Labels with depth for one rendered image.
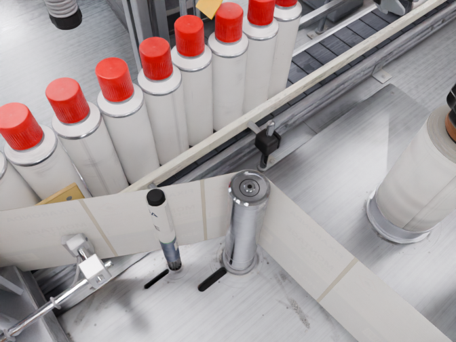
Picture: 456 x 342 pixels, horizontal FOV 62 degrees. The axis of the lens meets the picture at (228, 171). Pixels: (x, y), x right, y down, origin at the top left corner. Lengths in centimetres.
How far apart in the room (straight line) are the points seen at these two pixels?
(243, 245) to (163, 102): 19
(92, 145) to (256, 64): 24
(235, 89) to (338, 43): 31
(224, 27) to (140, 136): 16
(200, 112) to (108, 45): 38
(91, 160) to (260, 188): 21
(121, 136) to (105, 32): 45
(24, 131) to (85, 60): 45
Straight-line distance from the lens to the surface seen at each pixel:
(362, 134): 65
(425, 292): 56
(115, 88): 42
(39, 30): 94
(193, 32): 45
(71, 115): 42
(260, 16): 51
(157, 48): 43
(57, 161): 44
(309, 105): 68
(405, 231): 54
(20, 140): 41
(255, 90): 58
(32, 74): 84
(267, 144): 55
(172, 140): 52
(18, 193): 46
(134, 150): 48
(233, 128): 57
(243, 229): 38
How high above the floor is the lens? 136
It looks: 58 degrees down
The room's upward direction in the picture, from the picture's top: 3 degrees clockwise
